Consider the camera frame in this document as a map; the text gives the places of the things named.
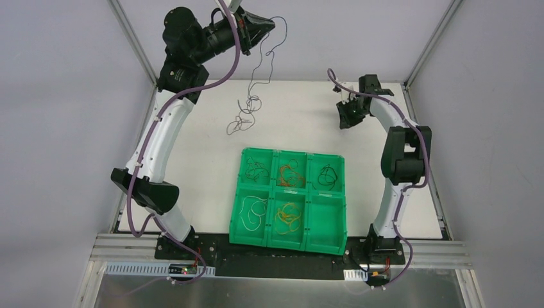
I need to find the blue wire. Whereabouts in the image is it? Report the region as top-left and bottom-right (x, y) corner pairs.
(246, 16), (289, 103)

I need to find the orange wire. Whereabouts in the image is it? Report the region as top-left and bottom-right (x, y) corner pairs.
(276, 158), (308, 189)

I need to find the red wire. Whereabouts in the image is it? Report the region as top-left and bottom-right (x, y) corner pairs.
(244, 157), (270, 184)

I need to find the yellow wire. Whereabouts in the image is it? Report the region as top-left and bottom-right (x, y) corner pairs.
(274, 201), (303, 236)

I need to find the white wire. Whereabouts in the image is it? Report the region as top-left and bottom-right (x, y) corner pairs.
(237, 195), (269, 232)

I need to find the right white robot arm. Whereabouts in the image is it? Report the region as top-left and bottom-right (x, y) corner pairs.
(332, 74), (432, 263)

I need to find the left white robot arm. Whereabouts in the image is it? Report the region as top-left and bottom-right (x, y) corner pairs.
(110, 1), (276, 260)

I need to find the green six-compartment tray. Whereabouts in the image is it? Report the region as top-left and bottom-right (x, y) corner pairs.
(229, 148), (348, 255)

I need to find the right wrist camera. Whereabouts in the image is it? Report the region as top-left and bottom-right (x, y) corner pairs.
(333, 82), (358, 105)

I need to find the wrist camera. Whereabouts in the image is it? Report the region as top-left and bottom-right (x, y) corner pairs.
(224, 0), (242, 12)
(333, 82), (358, 105)

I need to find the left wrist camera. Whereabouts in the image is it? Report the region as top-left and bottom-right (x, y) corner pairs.
(224, 0), (242, 12)

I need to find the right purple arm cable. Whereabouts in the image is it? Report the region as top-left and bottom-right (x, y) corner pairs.
(327, 67), (432, 291)

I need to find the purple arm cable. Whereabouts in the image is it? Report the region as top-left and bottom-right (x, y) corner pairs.
(327, 67), (432, 291)
(126, 0), (242, 286)

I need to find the right white cable duct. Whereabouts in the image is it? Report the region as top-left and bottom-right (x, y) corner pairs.
(343, 269), (368, 282)

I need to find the white cable duct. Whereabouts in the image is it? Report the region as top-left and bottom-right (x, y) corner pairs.
(343, 269), (368, 282)
(105, 262), (216, 278)

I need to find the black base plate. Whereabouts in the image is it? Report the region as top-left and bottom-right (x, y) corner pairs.
(153, 232), (407, 281)

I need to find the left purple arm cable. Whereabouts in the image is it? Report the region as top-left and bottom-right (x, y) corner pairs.
(126, 0), (242, 286)

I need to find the aluminium frame rail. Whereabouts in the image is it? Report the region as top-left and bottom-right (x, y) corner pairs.
(90, 233), (473, 270)

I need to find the left white cable duct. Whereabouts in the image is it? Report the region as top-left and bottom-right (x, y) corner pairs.
(105, 262), (216, 278)

